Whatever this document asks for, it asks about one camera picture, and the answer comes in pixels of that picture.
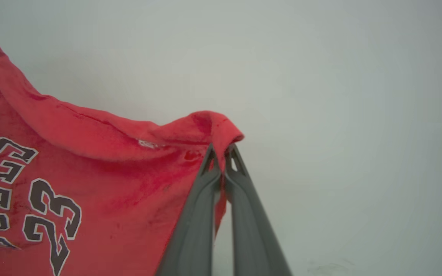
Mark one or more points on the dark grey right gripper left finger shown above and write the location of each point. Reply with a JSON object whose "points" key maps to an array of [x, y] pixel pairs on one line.
{"points": [[196, 230]]}

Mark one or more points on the red and white basketball jersey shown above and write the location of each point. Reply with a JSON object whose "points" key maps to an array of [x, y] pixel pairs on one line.
{"points": [[102, 184]]}

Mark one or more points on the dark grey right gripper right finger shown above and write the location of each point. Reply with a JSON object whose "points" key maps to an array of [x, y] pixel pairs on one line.
{"points": [[253, 234]]}

